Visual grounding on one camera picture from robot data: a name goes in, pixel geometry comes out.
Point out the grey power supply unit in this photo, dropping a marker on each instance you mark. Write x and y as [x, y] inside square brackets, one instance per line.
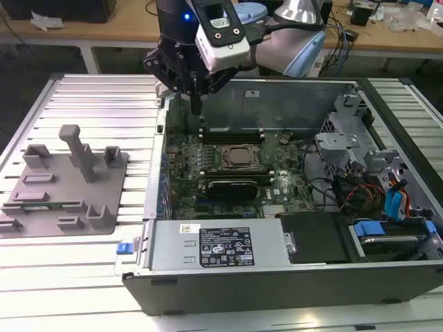
[173, 249]

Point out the silver metal drive cage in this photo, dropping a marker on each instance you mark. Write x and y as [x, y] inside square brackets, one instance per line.
[346, 138]

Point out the green RAM stick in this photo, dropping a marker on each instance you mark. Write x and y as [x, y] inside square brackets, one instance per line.
[38, 207]

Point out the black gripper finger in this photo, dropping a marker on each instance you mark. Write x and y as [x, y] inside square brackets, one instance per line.
[155, 64]
[219, 80]

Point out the black plastic shroud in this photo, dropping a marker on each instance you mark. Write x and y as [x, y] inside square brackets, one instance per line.
[311, 238]

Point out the blue case latch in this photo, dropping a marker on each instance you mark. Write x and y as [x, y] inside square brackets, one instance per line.
[124, 248]

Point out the white crumpled paper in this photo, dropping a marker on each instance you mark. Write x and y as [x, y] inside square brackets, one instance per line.
[45, 20]

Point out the small black power adapter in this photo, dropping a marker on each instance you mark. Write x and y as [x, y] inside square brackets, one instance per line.
[352, 35]

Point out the black computer box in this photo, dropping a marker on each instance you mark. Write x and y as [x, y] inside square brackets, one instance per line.
[327, 14]

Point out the wooden workbench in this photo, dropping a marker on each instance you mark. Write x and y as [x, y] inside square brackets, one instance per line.
[121, 31]

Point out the green motherboard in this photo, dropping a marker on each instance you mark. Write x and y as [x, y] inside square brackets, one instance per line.
[294, 180]

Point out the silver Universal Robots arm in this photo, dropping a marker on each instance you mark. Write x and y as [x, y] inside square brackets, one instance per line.
[277, 52]

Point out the black monitor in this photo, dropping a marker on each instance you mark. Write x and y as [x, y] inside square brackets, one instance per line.
[59, 10]

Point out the clear plastic bags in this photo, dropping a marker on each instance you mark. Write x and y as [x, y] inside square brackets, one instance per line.
[405, 18]

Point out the grey parts rack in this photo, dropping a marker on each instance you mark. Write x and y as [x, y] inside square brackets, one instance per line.
[110, 193]

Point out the black open PC case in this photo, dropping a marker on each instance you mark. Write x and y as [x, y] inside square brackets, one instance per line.
[242, 294]

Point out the hard disk in blue carrier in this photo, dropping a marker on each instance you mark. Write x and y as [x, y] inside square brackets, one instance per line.
[387, 238]

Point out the black NVIDIA graphics card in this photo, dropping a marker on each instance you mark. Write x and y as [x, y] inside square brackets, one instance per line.
[232, 189]

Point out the silver CPU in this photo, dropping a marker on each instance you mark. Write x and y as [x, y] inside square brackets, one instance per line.
[241, 155]

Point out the black RAM slot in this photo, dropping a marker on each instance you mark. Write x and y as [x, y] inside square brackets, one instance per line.
[232, 141]
[239, 170]
[232, 134]
[232, 137]

